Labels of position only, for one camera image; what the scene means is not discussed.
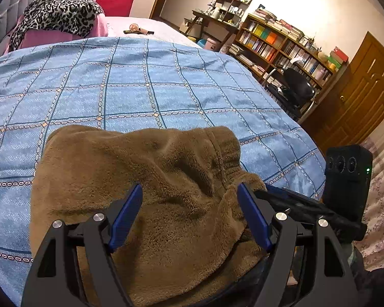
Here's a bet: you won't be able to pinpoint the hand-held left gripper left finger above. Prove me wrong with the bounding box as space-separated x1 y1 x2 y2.
21 182 143 307

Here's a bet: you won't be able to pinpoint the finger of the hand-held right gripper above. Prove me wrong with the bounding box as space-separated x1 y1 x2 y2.
258 184 327 218

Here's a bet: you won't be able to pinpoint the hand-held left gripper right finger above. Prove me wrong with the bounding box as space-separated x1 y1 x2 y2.
237 182 359 307

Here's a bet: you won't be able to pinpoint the brown fleece pants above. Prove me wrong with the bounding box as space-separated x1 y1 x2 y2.
29 125 269 307

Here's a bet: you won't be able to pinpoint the panelled brown wooden door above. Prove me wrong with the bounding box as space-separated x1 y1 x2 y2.
299 31 384 156

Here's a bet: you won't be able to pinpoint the black office chair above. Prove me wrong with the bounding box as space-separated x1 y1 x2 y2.
262 67 317 122

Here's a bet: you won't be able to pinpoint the red and green boxes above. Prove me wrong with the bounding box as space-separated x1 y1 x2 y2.
326 46 349 71

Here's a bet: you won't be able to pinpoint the blue checked blanket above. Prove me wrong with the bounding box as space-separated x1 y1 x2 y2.
0 35 327 307

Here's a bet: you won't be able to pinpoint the wooden bookshelf with books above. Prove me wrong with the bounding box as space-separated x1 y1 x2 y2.
227 13 343 103

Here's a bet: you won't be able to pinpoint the stack of books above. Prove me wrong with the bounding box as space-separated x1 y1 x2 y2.
251 6 304 39

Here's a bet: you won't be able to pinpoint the pink plastic bucket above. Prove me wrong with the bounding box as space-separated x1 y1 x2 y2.
205 37 221 52

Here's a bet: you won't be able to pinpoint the wooden desk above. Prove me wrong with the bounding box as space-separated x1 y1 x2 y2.
184 9 240 50

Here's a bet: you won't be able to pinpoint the pale bed sheet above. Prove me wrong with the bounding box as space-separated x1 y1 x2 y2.
104 16 200 47

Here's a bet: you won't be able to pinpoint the desktop shelf organizer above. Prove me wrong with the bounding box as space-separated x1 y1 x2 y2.
208 0 254 26

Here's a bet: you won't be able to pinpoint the leopard print cloth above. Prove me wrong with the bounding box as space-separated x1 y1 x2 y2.
8 0 104 52

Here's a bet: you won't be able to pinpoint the grey padded headboard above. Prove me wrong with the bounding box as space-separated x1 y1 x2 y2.
0 0 52 53

